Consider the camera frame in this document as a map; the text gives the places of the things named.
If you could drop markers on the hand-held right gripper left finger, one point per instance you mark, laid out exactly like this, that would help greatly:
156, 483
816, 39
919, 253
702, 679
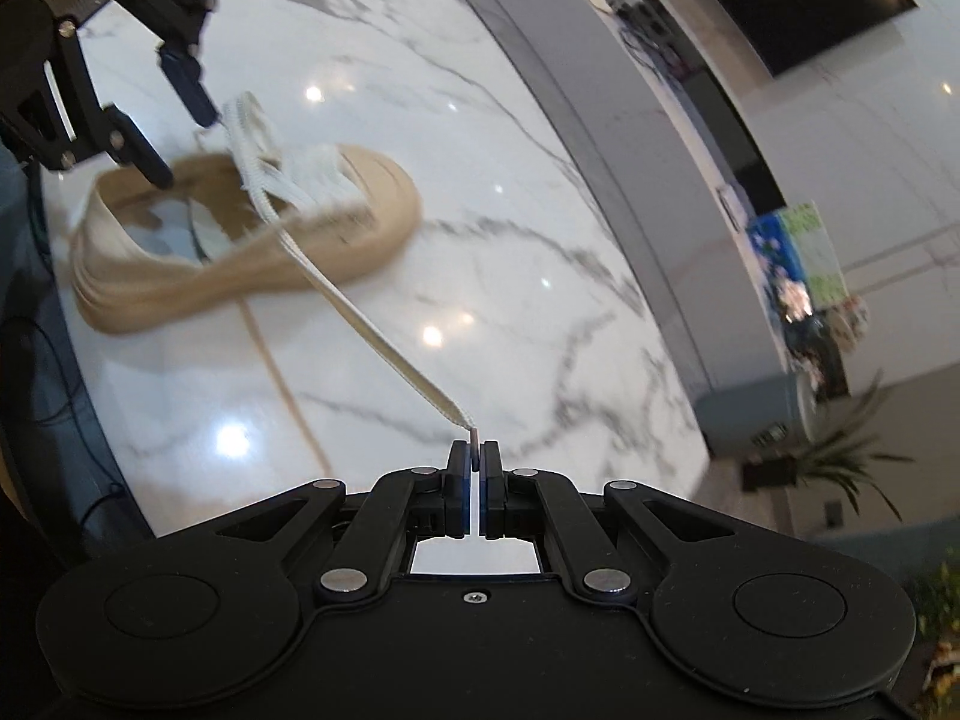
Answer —
463, 495

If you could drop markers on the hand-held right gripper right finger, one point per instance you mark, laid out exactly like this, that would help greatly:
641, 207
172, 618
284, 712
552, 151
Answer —
493, 495

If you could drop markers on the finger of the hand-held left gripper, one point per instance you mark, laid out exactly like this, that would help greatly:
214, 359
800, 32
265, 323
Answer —
139, 154
189, 90

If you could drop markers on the white shoelace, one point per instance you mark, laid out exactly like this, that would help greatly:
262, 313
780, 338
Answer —
375, 337

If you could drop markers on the beige canvas shoe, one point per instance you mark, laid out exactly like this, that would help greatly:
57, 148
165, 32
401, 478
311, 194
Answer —
360, 240

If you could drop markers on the grey trash bin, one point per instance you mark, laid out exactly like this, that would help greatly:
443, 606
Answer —
750, 412

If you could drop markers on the potted green plant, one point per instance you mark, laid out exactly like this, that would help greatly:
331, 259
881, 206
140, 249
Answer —
840, 457

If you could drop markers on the dark glass jar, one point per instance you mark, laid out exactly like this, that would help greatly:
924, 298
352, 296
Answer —
821, 367

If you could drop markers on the white notebook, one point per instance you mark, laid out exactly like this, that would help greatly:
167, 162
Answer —
731, 206

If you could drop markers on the marble TV console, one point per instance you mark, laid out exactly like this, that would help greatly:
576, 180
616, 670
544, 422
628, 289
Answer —
600, 127

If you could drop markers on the blue and green flower painting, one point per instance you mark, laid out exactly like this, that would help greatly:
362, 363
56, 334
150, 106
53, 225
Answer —
795, 247

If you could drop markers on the green artificial foliage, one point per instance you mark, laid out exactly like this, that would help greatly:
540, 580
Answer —
937, 615

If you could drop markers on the small photo frame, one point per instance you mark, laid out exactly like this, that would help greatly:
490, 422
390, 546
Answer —
795, 304

